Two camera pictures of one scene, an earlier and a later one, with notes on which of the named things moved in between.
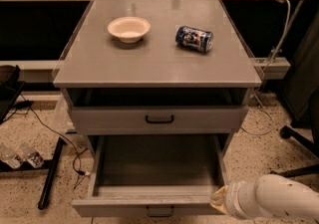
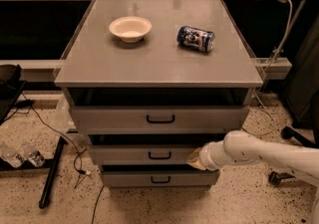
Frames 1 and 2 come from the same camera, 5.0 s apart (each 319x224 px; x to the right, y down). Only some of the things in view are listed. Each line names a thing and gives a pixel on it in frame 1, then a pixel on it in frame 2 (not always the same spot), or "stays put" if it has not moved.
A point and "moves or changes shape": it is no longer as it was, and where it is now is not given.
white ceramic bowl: [129, 29] stays put
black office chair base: [312, 146] stays put
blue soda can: [194, 38] stays put
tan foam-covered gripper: [233, 194] -> [206, 156]
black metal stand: [49, 165] stays put
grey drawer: [153, 175] moves or changes shape
